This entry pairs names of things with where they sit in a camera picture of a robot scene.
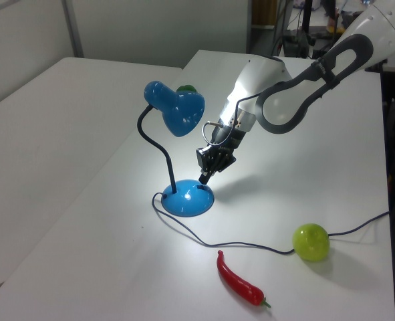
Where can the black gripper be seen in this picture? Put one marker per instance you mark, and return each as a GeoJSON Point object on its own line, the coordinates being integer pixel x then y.
{"type": "Point", "coordinates": [229, 138]}

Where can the blue gooseneck desk lamp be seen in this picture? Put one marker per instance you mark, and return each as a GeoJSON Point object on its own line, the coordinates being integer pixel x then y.
{"type": "Point", "coordinates": [187, 200]}

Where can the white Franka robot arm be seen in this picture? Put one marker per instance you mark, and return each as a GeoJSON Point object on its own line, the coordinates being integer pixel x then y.
{"type": "Point", "coordinates": [260, 77]}

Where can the green bell pepper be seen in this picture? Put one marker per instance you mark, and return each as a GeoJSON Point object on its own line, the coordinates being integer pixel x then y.
{"type": "Point", "coordinates": [185, 88]}

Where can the red chili pepper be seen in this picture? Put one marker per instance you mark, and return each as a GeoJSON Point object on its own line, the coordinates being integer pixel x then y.
{"type": "Point", "coordinates": [237, 282]}

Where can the green apple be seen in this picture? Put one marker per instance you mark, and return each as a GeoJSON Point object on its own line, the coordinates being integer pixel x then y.
{"type": "Point", "coordinates": [310, 242]}

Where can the dark background equipment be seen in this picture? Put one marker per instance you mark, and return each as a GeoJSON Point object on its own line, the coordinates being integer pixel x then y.
{"type": "Point", "coordinates": [297, 43]}

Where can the brown wooden panel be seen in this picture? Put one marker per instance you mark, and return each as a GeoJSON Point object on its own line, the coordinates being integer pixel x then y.
{"type": "Point", "coordinates": [264, 11]}

